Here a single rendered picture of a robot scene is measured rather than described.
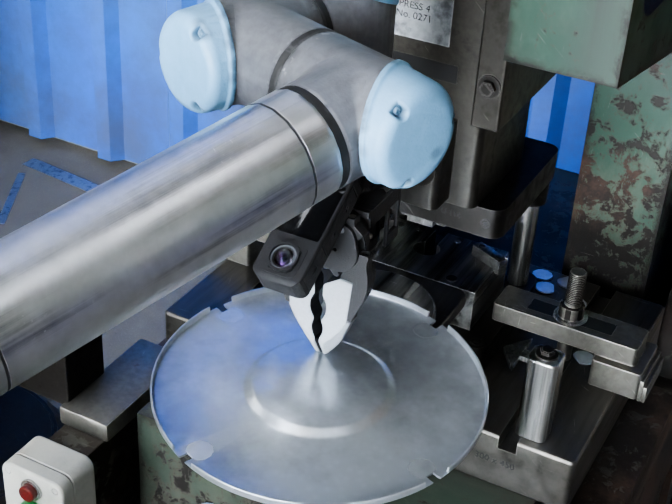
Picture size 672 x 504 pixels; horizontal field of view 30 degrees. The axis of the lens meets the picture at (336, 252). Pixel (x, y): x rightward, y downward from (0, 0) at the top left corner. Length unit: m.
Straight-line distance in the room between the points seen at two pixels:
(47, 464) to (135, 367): 0.15
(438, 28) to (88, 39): 1.96
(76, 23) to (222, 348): 1.94
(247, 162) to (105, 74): 2.22
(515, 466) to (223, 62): 0.52
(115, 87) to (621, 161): 1.79
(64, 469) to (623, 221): 0.64
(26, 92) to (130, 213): 2.44
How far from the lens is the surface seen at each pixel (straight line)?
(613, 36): 0.99
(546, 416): 1.16
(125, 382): 1.32
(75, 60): 3.04
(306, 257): 0.98
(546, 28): 1.00
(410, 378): 1.10
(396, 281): 1.23
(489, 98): 1.05
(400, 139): 0.78
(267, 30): 0.86
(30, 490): 1.25
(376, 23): 0.95
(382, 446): 1.04
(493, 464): 1.20
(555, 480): 1.19
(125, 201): 0.72
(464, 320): 1.25
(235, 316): 1.16
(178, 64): 0.89
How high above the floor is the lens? 1.46
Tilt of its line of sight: 32 degrees down
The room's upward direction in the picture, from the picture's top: 4 degrees clockwise
